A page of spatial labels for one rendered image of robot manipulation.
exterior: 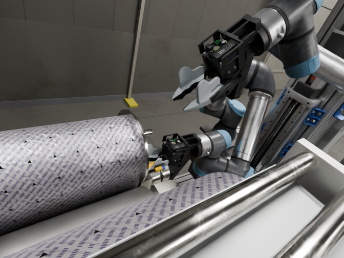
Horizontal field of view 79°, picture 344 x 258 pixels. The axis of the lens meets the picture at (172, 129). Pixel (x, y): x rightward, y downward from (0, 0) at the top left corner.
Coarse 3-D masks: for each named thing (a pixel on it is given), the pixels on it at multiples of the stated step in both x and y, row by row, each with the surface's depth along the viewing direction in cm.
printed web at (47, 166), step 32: (32, 128) 31; (64, 128) 32; (96, 128) 34; (128, 128) 36; (0, 160) 26; (32, 160) 27; (64, 160) 29; (96, 160) 32; (128, 160) 35; (0, 192) 25; (32, 192) 27; (64, 192) 30; (96, 192) 35; (192, 192) 17; (0, 224) 27; (32, 224) 31; (96, 224) 14; (128, 224) 14; (32, 256) 12; (64, 256) 11
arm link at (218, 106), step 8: (256, 64) 79; (248, 72) 79; (256, 72) 79; (248, 80) 80; (248, 88) 84; (208, 104) 117; (216, 104) 112; (224, 104) 120; (208, 112) 122; (216, 112) 120
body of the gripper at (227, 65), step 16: (224, 32) 40; (240, 32) 40; (256, 32) 40; (208, 48) 40; (224, 48) 38; (240, 48) 37; (256, 48) 43; (208, 64) 43; (224, 64) 38; (240, 64) 40
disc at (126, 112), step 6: (120, 114) 42; (126, 114) 39; (132, 114) 38; (132, 120) 38; (138, 120) 36; (138, 126) 36; (144, 138) 35; (144, 144) 35; (144, 150) 36; (144, 156) 36; (144, 162) 36; (144, 168) 37; (144, 174) 37
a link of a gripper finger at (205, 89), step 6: (216, 78) 40; (198, 84) 38; (204, 84) 39; (210, 84) 40; (216, 84) 41; (222, 84) 41; (198, 90) 39; (204, 90) 40; (210, 90) 41; (216, 90) 41; (198, 96) 40; (204, 96) 41; (210, 96) 41; (192, 102) 42; (198, 102) 41; (204, 102) 41; (210, 102) 42; (186, 108) 42; (192, 108) 41; (198, 108) 42
